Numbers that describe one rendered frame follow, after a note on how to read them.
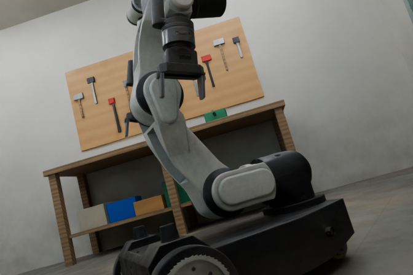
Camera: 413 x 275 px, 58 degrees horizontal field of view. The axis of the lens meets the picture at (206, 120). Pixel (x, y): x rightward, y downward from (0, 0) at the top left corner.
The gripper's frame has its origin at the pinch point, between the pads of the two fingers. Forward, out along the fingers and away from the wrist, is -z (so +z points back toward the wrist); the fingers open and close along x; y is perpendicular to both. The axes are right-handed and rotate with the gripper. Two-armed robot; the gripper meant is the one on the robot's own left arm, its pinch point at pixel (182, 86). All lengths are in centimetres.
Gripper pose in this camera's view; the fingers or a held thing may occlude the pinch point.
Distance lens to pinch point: 96.3
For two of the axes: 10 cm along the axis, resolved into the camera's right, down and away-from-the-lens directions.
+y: 3.6, -2.6, -8.9
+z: -0.9, -9.6, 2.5
